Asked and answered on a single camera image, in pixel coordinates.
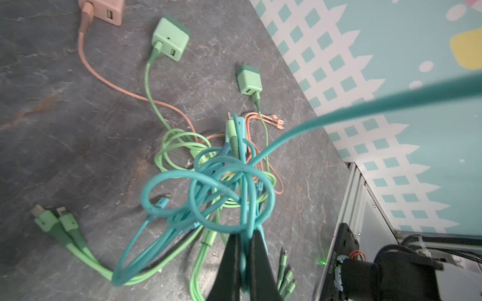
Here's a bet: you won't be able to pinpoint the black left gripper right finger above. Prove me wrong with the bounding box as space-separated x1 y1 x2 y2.
249 230 282 301

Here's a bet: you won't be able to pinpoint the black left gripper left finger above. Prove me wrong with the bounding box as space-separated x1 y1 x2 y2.
206 234 241 301

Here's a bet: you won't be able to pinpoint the green charging cables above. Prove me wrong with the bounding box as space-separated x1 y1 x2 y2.
31 71 482 301

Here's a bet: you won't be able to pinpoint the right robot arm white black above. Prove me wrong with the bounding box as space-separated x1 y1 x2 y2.
333 245 481 300

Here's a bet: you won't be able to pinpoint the green plug adapter far right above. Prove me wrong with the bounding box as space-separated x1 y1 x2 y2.
236 64 262 96

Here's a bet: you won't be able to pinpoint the green plug adapter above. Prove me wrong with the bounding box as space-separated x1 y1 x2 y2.
151 15 192 61
236 64 262 96

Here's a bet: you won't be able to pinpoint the green plug adapter middle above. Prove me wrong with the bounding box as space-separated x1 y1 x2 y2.
151 15 192 61

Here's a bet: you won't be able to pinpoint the pink plug adapter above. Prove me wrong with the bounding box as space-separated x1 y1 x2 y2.
78 0 126 35

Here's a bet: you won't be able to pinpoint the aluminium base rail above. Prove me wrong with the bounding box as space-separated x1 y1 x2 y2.
314 163 397 300

